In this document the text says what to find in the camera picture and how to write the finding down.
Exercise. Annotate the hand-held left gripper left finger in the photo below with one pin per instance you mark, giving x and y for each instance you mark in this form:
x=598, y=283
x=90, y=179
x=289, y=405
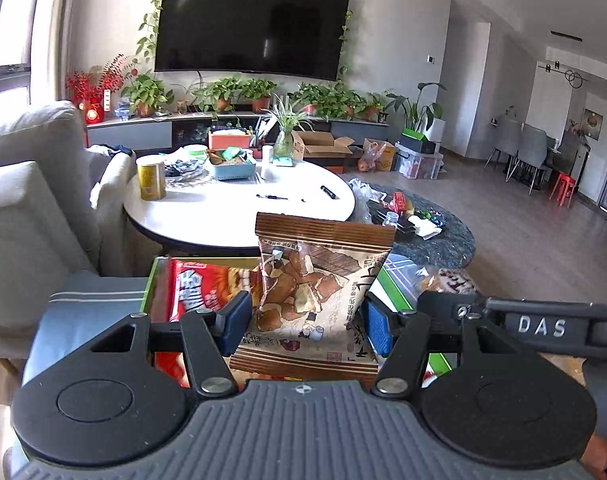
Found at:
x=236, y=322

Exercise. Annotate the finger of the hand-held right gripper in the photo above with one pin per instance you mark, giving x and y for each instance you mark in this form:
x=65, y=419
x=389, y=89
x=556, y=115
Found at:
x=446, y=302

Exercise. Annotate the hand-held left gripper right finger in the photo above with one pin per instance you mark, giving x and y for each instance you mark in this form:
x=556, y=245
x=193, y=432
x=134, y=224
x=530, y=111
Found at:
x=378, y=327

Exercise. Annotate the red cracker snack packet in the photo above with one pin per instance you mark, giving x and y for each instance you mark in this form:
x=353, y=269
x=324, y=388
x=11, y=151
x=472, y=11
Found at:
x=198, y=290

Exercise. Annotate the brown snack packet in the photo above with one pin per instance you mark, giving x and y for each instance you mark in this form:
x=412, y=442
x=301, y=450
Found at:
x=303, y=285

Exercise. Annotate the green cardboard box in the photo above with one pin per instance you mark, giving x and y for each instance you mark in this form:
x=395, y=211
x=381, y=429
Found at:
x=154, y=287

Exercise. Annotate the tan snack packet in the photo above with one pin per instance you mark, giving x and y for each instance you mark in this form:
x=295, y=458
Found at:
x=448, y=280

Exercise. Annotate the dark round marble table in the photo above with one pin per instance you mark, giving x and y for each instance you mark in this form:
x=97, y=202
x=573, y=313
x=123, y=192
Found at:
x=448, y=247

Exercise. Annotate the round white table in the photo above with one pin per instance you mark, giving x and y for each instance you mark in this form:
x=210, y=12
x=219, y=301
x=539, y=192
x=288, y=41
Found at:
x=223, y=215

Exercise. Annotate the clear plastic bag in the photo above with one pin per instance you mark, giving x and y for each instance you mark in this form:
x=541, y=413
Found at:
x=364, y=200

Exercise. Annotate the black pen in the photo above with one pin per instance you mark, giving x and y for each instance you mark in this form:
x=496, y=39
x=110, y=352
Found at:
x=272, y=196

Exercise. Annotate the clear storage bin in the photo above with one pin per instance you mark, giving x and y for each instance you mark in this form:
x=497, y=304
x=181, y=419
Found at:
x=418, y=164

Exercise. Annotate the red stool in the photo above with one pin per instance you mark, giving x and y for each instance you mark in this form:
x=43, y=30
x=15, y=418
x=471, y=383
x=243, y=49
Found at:
x=564, y=186

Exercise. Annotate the black marker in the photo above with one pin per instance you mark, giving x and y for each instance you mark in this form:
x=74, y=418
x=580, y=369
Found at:
x=330, y=192

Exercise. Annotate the light blue tray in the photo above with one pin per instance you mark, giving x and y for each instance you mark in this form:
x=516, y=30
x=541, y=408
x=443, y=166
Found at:
x=233, y=170

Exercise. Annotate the orange plastic bag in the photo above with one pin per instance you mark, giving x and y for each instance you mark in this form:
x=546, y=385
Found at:
x=378, y=156

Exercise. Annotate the white cylinder bottle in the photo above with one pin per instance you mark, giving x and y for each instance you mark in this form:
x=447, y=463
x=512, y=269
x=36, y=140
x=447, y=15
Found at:
x=267, y=162

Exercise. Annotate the green black box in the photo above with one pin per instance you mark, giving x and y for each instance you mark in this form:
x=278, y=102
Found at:
x=418, y=141

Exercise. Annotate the gold can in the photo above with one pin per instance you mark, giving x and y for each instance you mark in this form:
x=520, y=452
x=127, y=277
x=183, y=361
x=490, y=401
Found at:
x=151, y=180

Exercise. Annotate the grey dining chair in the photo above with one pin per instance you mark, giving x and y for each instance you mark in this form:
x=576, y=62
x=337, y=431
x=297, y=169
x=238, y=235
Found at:
x=506, y=142
x=532, y=152

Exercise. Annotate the dark dining table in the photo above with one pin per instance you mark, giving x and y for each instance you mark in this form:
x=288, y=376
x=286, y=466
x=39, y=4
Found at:
x=568, y=155

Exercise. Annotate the orange box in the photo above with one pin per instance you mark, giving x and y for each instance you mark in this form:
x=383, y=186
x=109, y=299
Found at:
x=228, y=140

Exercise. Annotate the open cardboard box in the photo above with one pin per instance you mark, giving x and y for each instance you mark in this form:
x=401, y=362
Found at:
x=321, y=146

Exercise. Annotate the large leaf plant white pot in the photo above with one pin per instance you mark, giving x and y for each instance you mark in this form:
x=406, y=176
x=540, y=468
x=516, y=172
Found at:
x=421, y=110

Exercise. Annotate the green plant in glass vase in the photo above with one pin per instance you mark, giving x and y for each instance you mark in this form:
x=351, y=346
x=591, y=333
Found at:
x=285, y=132

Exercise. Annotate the potted green plant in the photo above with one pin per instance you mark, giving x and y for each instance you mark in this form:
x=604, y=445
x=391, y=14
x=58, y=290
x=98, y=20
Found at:
x=259, y=91
x=311, y=97
x=146, y=95
x=218, y=92
x=375, y=106
x=349, y=102

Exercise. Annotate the tv cabinet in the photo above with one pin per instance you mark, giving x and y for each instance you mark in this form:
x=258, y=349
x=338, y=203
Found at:
x=133, y=132

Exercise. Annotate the grey sofa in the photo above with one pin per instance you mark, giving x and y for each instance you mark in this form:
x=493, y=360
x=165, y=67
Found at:
x=28, y=200

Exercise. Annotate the ceiling air vent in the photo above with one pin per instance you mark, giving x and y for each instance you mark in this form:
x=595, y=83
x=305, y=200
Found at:
x=567, y=35

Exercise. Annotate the black television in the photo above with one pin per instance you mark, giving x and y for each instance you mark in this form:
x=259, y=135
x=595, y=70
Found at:
x=253, y=25

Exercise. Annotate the green vine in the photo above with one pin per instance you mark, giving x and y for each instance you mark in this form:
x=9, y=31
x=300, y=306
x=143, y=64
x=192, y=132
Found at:
x=151, y=25

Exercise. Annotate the window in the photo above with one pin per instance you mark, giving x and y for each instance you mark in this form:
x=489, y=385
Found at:
x=10, y=30

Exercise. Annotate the wall picture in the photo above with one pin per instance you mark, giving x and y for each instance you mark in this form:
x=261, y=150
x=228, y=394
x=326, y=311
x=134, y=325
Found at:
x=593, y=125

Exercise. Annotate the black wall rail lamp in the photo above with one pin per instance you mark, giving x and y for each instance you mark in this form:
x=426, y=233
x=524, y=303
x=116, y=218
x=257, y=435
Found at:
x=566, y=76

